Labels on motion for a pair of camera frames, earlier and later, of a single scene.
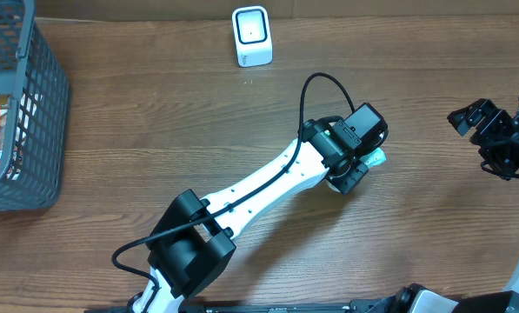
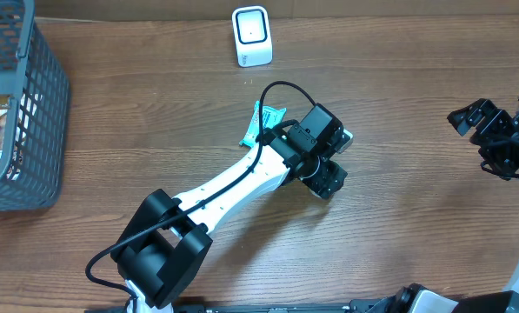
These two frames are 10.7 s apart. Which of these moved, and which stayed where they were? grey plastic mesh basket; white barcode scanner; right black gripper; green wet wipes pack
Moved: green wet wipes pack
Stayed: right black gripper; white barcode scanner; grey plastic mesh basket
